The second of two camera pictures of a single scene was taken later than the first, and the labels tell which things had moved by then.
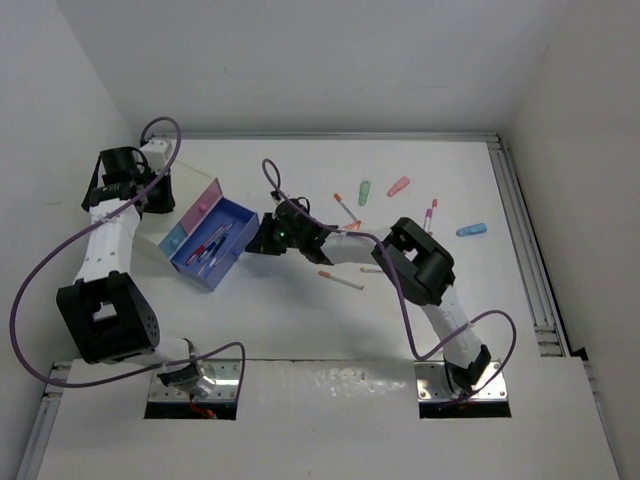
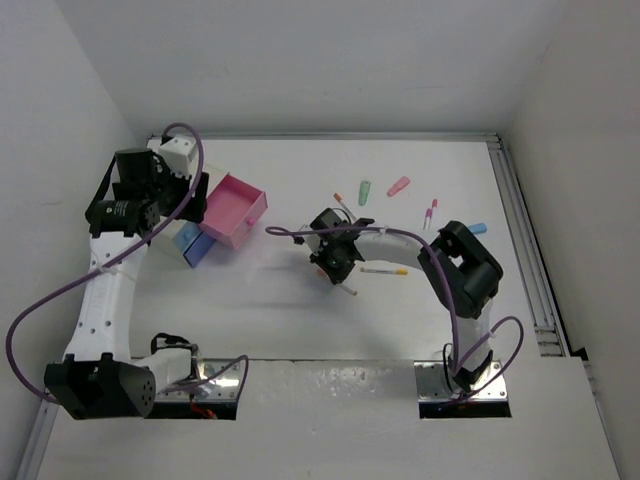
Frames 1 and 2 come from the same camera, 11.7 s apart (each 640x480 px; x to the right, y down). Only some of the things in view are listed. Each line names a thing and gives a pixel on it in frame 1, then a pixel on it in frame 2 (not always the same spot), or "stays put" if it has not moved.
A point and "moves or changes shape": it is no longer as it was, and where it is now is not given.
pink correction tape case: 398,185 stays put
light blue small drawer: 173,239 -> 186,235
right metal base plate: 433,385 stays put
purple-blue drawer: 246,223 -> 198,248
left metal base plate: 206,379 stays put
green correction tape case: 364,192 stays put
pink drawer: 202,207 moves or changes shape
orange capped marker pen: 339,198 stays put
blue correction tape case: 472,229 stays put
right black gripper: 265,234 -> 319,258
